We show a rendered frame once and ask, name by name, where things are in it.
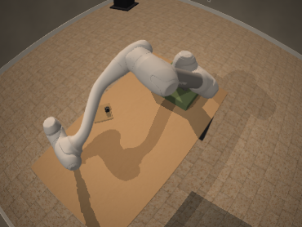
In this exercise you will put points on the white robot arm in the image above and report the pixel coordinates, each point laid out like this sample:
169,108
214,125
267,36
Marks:
155,73

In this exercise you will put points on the black die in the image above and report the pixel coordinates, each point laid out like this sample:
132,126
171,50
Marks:
106,109

